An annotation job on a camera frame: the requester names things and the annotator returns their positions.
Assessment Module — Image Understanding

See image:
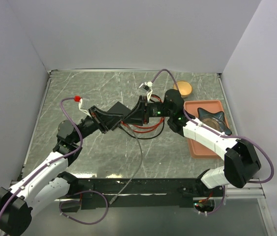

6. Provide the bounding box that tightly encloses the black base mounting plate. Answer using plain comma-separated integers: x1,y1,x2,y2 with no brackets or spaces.
49,177,225,210

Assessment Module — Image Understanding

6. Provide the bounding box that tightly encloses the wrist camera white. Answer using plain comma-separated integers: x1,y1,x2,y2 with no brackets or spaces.
74,95,90,116
139,81,153,102

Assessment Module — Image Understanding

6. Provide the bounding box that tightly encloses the black ethernet cable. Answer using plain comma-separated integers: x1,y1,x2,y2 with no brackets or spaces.
117,118,166,140

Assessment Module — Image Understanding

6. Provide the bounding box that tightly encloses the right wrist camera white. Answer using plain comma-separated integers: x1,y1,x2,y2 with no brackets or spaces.
139,81,153,102

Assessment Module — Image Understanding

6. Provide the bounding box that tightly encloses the black network switch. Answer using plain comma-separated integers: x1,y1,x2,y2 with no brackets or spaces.
107,102,131,117

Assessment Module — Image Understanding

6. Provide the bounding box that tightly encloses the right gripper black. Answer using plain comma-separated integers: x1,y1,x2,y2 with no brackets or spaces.
123,95,173,126

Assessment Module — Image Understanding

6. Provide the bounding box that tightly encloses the salmon pink tray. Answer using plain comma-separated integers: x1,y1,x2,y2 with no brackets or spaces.
184,100,232,159

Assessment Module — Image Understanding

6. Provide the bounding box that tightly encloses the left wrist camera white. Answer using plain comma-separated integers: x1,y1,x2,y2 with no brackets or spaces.
74,95,90,116

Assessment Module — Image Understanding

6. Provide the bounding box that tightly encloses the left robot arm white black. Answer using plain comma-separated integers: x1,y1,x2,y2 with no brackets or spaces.
0,106,124,236

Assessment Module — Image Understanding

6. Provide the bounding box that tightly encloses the yellow ceramic bowl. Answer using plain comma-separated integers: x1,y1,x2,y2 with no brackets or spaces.
173,81,193,98

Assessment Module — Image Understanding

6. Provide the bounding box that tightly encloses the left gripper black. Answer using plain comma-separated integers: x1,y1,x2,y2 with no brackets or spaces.
73,105,124,144

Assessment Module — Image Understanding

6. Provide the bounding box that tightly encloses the grey ethernet cable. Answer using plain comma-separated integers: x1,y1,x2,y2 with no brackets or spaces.
109,122,144,205

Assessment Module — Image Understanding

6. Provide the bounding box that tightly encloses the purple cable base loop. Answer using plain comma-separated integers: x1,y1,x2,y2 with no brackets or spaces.
58,189,109,225

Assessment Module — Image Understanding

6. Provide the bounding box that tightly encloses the blue star-shaped dish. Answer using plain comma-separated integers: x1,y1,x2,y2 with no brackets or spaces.
197,108,232,135

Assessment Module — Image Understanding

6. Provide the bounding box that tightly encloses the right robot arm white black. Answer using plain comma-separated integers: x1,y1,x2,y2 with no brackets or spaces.
123,89,261,196

